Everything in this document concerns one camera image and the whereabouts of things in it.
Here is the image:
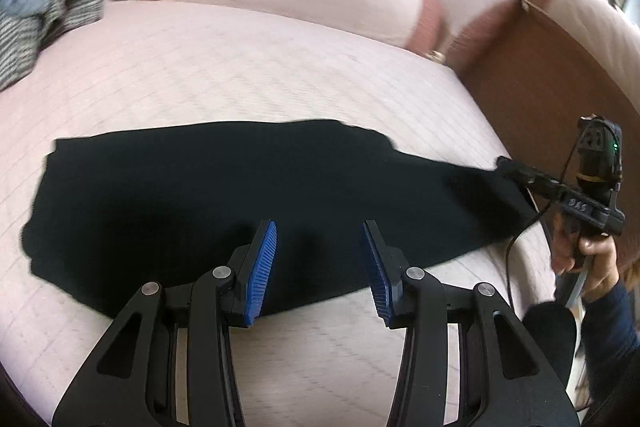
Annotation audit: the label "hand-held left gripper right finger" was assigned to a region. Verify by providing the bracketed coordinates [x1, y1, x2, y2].
[363, 220, 581, 427]

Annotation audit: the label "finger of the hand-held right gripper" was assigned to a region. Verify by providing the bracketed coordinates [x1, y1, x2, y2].
[495, 156, 568, 208]

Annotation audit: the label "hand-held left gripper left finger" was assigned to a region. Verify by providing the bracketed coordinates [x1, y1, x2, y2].
[51, 220, 278, 427]

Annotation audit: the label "black pants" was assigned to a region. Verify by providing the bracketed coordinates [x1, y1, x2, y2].
[21, 120, 537, 319]

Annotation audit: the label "person's right forearm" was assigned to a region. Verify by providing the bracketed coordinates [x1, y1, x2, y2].
[580, 279, 640, 408]

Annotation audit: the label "person's right hand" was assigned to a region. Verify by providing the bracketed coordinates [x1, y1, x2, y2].
[550, 209, 622, 303]

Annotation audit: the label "pink quilted bed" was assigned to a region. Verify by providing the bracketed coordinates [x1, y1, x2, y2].
[0, 0, 576, 427]

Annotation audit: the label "black cable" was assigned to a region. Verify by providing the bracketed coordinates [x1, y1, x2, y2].
[504, 127, 596, 313]

